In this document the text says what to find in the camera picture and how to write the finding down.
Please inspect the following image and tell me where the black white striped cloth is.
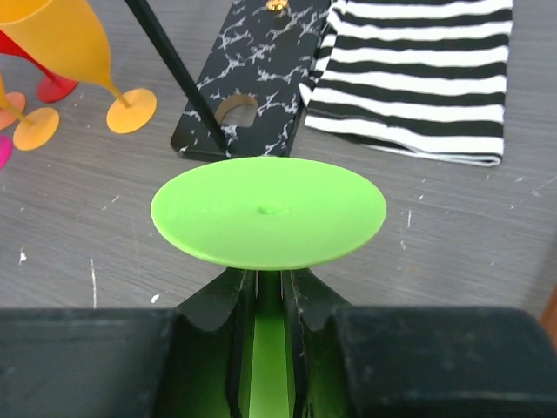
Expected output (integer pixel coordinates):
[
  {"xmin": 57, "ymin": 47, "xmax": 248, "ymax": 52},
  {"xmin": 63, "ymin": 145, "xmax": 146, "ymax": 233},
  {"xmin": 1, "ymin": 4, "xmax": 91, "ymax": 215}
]
[{"xmin": 299, "ymin": 0, "xmax": 513, "ymax": 167}]

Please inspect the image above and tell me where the red plastic wine glass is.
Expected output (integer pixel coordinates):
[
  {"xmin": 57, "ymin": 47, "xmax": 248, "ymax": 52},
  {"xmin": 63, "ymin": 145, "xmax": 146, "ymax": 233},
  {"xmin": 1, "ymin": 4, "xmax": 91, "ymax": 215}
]
[{"xmin": 0, "ymin": 32, "xmax": 78, "ymax": 104}]

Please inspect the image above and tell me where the gold wine glass rack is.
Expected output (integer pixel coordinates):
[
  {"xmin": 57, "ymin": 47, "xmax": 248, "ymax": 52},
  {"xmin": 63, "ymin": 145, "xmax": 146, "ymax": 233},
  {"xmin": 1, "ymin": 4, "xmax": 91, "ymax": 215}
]
[{"xmin": 127, "ymin": 1, "xmax": 330, "ymax": 162}]

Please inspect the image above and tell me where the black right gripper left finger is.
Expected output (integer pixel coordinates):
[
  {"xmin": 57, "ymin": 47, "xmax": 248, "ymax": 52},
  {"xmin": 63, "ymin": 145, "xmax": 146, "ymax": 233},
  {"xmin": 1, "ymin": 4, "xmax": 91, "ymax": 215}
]
[{"xmin": 1, "ymin": 268, "xmax": 255, "ymax": 417}]

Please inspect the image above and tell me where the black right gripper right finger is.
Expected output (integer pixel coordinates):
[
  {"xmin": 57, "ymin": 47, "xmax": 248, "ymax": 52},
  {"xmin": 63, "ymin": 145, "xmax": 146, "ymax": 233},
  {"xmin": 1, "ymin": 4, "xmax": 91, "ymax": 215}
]
[{"xmin": 281, "ymin": 269, "xmax": 556, "ymax": 417}]

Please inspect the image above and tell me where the pink plastic wine glass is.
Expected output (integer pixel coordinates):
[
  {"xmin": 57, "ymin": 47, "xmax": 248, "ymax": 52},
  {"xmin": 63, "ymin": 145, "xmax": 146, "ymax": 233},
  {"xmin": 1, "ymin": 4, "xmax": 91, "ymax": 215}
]
[{"xmin": 0, "ymin": 135, "xmax": 13, "ymax": 169}]

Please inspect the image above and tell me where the yellow wine glass left cluster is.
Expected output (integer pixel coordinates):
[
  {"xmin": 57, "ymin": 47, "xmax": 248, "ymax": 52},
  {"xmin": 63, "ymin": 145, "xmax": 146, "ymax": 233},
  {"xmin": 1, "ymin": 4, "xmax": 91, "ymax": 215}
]
[{"xmin": 1, "ymin": 80, "xmax": 60, "ymax": 152}]

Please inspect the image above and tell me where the green plastic wine glass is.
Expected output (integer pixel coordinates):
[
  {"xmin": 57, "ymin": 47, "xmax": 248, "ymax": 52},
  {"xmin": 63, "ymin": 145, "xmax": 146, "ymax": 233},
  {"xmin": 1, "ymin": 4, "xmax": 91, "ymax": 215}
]
[{"xmin": 151, "ymin": 157, "xmax": 387, "ymax": 417}]

